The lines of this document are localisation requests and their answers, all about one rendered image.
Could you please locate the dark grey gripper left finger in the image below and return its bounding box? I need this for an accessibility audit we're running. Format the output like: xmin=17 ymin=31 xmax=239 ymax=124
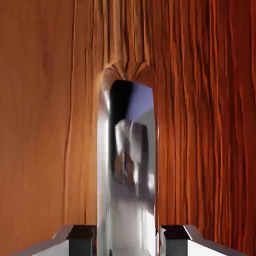
xmin=7 ymin=224 xmax=98 ymax=256

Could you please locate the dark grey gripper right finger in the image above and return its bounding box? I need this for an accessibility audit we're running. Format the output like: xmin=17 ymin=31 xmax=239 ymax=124
xmin=159 ymin=224 xmax=237 ymax=256

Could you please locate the shiny curved metal drawer handle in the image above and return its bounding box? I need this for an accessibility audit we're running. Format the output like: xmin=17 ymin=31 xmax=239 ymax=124
xmin=96 ymin=62 xmax=161 ymax=256

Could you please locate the reddish brown wooden drawer front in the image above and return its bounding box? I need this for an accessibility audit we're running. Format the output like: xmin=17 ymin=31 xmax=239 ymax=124
xmin=0 ymin=0 xmax=256 ymax=256

